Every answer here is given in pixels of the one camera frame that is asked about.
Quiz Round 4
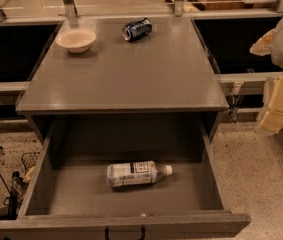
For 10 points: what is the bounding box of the clear plastic water bottle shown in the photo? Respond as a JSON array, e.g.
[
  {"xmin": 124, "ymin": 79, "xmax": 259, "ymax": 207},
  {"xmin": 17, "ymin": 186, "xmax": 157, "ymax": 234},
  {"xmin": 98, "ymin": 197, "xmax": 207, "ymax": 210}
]
[{"xmin": 107, "ymin": 160, "xmax": 173, "ymax": 188}]

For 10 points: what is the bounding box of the grey cabinet counter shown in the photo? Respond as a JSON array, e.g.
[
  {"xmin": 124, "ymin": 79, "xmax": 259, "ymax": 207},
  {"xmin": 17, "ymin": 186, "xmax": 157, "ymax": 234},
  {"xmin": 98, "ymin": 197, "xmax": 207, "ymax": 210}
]
[{"xmin": 15, "ymin": 15, "xmax": 230, "ymax": 144}]

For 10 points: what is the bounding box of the open grey top drawer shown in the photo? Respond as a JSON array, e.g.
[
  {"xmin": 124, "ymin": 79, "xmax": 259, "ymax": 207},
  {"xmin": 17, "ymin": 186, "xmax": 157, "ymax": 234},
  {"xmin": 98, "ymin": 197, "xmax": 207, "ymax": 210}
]
[{"xmin": 0, "ymin": 118, "xmax": 251, "ymax": 240}]

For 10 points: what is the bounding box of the blue soda can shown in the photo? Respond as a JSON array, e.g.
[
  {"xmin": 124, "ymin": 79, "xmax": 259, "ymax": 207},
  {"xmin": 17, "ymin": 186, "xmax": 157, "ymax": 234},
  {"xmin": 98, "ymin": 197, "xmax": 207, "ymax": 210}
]
[{"xmin": 122, "ymin": 18, "xmax": 152, "ymax": 42}]

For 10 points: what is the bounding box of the white paper bowl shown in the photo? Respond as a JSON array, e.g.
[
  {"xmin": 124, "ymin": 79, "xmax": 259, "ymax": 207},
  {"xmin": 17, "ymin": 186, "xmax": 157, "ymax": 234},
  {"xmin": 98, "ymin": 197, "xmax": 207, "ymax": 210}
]
[{"xmin": 56, "ymin": 28, "xmax": 96, "ymax": 53}]

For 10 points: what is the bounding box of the black drawer handle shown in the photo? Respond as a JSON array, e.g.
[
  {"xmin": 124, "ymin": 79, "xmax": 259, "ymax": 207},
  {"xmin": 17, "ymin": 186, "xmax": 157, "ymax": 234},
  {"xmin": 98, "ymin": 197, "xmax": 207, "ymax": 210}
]
[{"xmin": 104, "ymin": 227, "xmax": 146, "ymax": 240}]

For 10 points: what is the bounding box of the black wire basket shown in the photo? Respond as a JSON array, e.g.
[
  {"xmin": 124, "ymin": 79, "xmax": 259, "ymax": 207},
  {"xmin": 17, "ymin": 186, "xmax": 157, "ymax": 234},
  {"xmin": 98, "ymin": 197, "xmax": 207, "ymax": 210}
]
[{"xmin": 21, "ymin": 152, "xmax": 40, "ymax": 172}]

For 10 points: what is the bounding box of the metal railing frame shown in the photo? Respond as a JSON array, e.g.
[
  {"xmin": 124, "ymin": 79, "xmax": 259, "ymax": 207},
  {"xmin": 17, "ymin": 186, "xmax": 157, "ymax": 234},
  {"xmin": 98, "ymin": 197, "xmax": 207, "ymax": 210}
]
[{"xmin": 0, "ymin": 0, "xmax": 283, "ymax": 24}]

